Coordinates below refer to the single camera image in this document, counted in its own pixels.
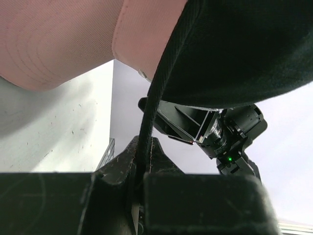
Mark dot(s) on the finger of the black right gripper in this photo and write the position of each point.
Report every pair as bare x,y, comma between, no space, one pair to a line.
180,122

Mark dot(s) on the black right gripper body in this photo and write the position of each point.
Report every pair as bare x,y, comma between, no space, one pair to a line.
224,134

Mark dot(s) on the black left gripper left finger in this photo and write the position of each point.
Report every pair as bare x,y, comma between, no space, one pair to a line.
84,203

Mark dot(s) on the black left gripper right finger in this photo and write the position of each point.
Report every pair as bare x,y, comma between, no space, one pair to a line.
186,204

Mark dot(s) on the pink cap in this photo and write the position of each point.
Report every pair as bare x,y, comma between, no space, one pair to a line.
45,43

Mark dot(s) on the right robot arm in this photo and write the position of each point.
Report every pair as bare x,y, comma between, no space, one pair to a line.
243,166

